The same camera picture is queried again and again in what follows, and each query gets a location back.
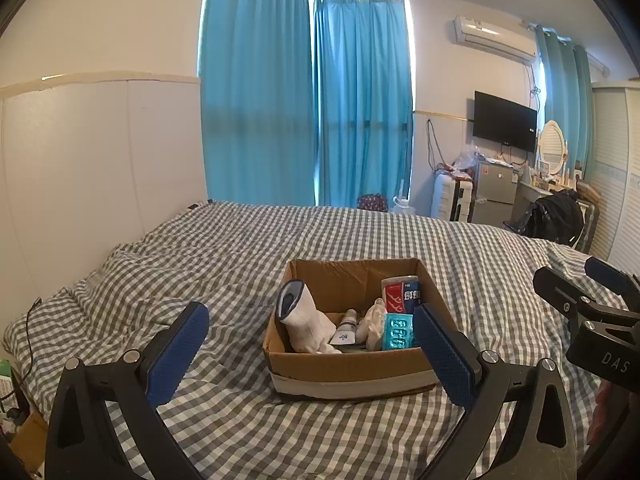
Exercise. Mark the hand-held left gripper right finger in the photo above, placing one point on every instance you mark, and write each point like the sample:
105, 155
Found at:
442, 355

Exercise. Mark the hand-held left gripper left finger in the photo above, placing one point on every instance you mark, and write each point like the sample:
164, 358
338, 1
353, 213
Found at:
177, 355

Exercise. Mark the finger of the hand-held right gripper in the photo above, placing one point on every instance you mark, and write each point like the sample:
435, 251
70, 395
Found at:
560, 290
615, 277

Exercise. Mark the teal packet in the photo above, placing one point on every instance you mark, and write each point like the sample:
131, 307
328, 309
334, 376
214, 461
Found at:
399, 331

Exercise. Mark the red white plastic packet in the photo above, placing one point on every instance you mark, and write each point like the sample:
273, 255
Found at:
399, 295

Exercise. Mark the white plush toy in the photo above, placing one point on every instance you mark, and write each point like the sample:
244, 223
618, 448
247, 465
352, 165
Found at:
372, 322

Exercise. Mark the brown cardboard box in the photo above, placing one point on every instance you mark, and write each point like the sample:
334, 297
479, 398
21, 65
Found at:
350, 370

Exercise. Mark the small white tube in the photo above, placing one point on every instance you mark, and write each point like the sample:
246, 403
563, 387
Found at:
346, 329

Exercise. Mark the white sock with blue cuff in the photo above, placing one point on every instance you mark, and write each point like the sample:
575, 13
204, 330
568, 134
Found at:
305, 322

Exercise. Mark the person's right hand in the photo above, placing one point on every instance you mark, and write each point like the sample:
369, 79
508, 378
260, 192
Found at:
598, 412

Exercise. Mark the wooden chair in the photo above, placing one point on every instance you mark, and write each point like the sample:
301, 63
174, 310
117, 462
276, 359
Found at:
590, 217

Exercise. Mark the black backpack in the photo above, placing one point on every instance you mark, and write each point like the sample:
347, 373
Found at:
555, 217

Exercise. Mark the white dressing table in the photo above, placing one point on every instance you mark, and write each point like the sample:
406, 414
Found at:
532, 195

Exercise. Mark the white wardrobe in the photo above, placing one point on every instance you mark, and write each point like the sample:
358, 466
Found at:
617, 175

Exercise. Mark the grey checked pillow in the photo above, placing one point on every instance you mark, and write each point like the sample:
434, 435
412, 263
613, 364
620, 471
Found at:
90, 300

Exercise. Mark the grey mini fridge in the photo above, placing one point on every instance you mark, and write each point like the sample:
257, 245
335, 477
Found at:
495, 190

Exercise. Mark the grey checked blanket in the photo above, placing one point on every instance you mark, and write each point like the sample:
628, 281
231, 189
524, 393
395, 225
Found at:
250, 240

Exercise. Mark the white suitcase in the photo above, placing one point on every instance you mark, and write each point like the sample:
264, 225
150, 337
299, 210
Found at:
452, 197

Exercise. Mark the white oval mirror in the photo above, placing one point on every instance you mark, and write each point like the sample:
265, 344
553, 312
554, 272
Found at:
552, 146

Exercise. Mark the clear water jug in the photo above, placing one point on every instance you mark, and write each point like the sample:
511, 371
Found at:
403, 206

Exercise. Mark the clear plastic bag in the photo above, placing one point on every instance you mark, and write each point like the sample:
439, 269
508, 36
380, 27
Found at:
466, 157

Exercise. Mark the dark patterned bag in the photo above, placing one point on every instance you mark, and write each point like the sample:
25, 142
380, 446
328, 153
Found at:
372, 203

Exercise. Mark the cardboard box beside bed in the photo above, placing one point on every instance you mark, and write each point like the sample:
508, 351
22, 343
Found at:
30, 442

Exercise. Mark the green and white box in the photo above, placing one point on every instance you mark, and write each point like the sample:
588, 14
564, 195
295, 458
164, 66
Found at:
5, 382

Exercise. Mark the narrow blue curtain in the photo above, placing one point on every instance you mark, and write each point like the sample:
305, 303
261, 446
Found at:
565, 100

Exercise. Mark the white air conditioner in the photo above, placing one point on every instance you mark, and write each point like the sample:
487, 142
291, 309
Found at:
492, 37

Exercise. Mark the blue window curtain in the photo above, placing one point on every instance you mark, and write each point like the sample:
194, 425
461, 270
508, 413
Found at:
362, 105

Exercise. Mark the wide blue curtain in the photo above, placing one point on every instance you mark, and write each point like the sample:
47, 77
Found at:
257, 85

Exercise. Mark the black wall television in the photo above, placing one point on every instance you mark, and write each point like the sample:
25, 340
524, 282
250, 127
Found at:
505, 121

